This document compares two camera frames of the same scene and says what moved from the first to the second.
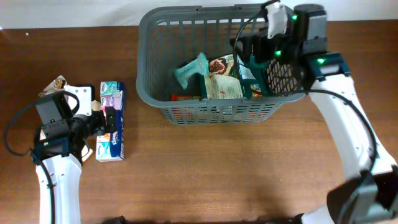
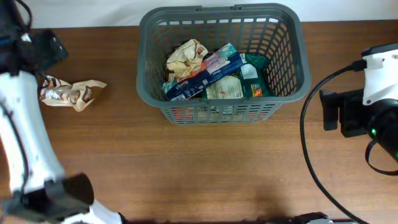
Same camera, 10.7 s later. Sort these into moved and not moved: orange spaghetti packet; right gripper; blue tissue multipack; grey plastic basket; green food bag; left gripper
Moved: left gripper; orange spaghetti packet; right gripper; blue tissue multipack
Not moved: grey plastic basket; green food bag
